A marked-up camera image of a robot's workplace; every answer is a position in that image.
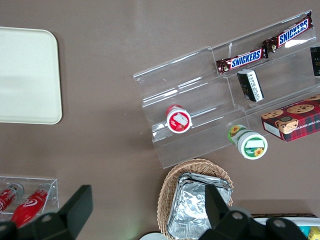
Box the stacked aluminium foil containers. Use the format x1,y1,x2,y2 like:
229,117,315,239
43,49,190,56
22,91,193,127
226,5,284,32
166,172,233,240

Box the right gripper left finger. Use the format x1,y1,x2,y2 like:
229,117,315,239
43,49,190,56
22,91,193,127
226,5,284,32
31,184,94,240

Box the clear acrylic stepped shelf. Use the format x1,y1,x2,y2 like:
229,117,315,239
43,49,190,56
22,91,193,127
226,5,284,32
132,9,320,169

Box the Snickers chocolate bar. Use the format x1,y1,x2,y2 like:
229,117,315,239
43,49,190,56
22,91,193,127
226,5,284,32
215,47,266,76
262,14,315,54

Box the dark brown flat board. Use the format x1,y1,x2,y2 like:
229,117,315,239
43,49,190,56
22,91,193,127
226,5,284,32
250,212,316,219

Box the red cola bottle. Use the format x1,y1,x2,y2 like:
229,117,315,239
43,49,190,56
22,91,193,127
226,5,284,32
10,187,50,227
0,183,25,215

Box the cream plastic tray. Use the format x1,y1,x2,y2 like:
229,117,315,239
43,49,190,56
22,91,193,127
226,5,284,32
0,26,63,125

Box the teal snack packet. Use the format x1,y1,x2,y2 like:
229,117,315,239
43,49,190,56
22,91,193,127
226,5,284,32
298,225,311,239

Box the white rectangular snack tray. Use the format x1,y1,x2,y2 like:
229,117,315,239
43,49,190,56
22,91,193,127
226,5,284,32
252,216,320,240

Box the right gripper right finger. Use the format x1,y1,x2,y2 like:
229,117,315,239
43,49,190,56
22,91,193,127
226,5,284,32
204,184,253,232

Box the green lidded sunflower cup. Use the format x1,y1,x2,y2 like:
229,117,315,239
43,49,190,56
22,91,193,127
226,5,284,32
226,124,269,160

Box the small black box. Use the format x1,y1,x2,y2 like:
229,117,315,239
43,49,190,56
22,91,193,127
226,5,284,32
236,69,265,103
309,46,320,77

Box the red lidded cup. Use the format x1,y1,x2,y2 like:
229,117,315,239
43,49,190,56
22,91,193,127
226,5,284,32
166,104,194,134

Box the red tartan cookie box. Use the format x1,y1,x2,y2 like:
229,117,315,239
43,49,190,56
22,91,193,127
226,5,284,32
260,93,320,143

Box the oval light wicker basket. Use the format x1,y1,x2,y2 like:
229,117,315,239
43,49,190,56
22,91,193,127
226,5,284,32
156,157,234,240

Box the yellow snack packet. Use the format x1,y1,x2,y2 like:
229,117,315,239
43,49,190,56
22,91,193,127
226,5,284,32
308,225,320,240

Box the clear acrylic bottle rack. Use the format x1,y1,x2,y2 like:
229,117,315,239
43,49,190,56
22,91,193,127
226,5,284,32
0,176,60,218

